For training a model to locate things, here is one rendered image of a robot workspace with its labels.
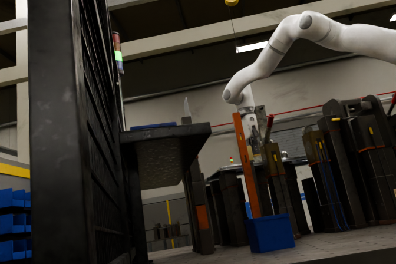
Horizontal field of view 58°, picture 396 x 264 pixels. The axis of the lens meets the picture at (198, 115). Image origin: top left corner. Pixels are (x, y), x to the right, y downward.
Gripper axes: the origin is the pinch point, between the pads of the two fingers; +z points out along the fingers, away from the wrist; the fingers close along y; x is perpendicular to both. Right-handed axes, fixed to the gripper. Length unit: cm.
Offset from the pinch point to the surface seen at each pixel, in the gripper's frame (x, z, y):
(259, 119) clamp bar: 1.2, -8.4, -16.7
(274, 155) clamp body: 0.2, 7.3, -20.8
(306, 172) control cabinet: -369, -63, 711
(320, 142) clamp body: -17.9, 5.3, -23.8
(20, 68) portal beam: 201, -236, 363
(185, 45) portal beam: -37, -221, 301
